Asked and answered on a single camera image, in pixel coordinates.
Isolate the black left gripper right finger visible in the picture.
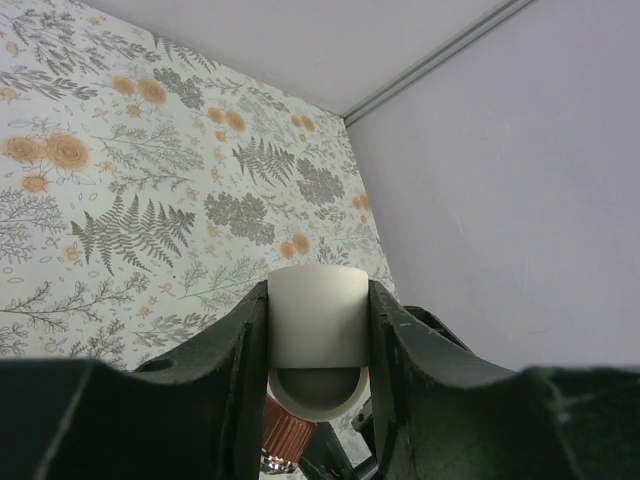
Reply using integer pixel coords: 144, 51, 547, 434
369, 282, 639, 479

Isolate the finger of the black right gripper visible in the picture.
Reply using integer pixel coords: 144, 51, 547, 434
299, 398, 375, 479

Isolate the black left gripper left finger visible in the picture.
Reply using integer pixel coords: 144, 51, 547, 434
1, 283, 267, 479

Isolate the white pipe elbow fitting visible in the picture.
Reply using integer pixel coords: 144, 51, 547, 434
267, 264, 370, 422

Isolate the floral patterned table mat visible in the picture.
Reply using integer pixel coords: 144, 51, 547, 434
1, 1, 393, 369

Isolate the right aluminium frame post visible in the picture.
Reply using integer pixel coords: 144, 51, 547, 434
342, 0, 533, 127

